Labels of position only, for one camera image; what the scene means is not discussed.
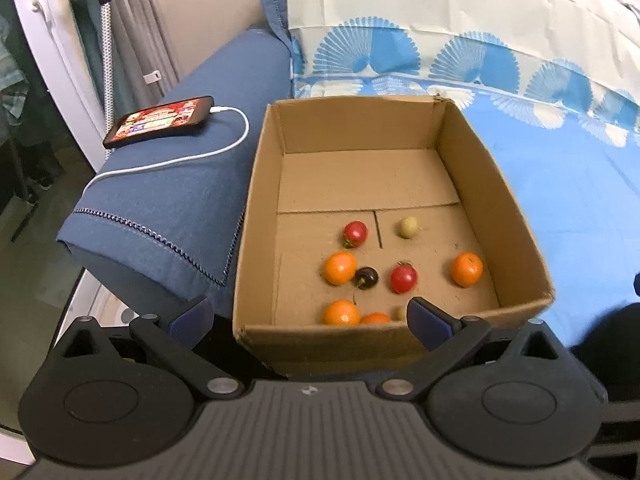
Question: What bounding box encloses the tan round fruit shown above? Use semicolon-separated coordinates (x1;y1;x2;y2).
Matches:
397;216;421;240
395;307;407;322

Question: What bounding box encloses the red cherry tomato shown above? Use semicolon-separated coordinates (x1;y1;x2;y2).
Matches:
342;221;369;248
390;261;418;295

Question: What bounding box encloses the large red tomato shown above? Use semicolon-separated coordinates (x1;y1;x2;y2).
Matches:
360;312;392;324

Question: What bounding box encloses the dark plum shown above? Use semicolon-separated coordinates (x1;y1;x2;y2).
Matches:
354;266;380;290

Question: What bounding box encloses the orange tangerine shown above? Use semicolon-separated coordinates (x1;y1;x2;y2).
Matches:
322;299;361;326
322;250;358;286

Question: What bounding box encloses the orange in box corner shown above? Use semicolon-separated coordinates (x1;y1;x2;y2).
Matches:
449;252;484;288

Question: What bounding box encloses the blue sofa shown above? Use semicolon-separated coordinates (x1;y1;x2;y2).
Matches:
58;0;292;318

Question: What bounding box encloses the cardboard box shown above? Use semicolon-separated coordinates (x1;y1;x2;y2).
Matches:
232;96;554;376

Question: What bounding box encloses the black smartphone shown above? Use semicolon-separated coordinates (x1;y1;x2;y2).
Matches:
103;96;215;150

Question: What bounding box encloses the grey curtain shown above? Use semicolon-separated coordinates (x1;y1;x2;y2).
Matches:
64;0;181;111

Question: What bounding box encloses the blue patterned cloth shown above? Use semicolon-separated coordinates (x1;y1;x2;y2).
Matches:
286;0;639;344

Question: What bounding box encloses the plaid shirt hanging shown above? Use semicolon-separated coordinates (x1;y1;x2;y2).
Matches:
0;18;29;126

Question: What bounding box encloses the white charging cable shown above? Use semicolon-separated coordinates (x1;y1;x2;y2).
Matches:
79;105;252;201

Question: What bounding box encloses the white door frame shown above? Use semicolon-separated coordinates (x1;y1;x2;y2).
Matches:
14;0;105;170

